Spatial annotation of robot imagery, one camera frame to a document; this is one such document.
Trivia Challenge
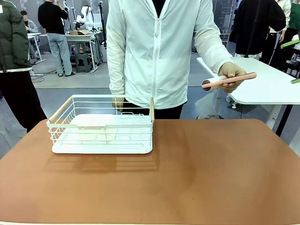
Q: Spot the person's right hand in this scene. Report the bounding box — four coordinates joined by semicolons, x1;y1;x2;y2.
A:
112;97;126;113

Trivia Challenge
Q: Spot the person's left hand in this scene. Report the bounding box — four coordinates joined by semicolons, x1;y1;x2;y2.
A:
218;62;247;94

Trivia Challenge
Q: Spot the pink lint roller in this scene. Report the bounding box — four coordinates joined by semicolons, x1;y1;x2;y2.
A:
202;72;257;91

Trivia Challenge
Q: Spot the white wire dish basket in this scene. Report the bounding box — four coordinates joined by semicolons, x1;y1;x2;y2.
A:
46;94;156;155

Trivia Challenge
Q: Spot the person's right forearm white sleeve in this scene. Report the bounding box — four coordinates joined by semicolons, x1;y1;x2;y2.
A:
106;14;126;95

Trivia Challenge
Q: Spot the person's left forearm white sleeve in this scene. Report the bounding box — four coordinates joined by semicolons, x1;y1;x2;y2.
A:
193;14;234;74

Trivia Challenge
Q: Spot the white side table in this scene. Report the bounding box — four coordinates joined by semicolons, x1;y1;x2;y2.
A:
196;57;300;137

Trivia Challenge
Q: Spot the clear plastic bag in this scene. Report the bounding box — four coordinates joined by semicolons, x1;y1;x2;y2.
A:
195;94;220;120

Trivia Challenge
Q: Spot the person in black coat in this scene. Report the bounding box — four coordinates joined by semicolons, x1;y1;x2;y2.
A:
233;0;287;65

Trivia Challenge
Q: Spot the grey plastic stool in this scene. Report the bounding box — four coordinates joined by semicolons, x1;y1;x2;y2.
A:
75;53;92;73

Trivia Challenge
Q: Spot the person in white jacket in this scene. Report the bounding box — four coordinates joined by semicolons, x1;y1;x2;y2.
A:
105;0;235;120

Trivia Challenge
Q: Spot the green flat board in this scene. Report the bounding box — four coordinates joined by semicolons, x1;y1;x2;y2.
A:
280;39;300;49

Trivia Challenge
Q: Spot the white background desk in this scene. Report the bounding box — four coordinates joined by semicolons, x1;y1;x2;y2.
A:
40;32;100;74

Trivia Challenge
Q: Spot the black background stand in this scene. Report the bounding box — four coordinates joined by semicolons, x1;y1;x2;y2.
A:
98;0;108;50

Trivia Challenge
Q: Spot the cardboard box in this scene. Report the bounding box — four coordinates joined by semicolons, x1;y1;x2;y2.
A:
69;29;91;36

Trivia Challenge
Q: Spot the person in white and green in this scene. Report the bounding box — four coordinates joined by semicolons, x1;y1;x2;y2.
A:
269;0;300;71

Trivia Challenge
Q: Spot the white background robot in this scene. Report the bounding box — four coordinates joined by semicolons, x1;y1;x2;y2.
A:
73;5;95;31

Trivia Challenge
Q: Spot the person in black top, jeans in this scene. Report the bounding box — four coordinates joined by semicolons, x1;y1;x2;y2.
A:
37;0;76;77

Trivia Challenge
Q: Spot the small white desk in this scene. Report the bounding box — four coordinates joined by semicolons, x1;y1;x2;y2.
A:
27;32;47;65

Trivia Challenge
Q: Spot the seated person in grey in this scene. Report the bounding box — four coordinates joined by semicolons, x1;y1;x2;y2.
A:
20;10;40;60

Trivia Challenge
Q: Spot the person in green jacket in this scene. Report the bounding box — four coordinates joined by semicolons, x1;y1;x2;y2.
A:
0;0;48;133

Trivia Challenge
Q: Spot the floor cable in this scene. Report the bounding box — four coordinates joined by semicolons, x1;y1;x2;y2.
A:
30;69;58;83

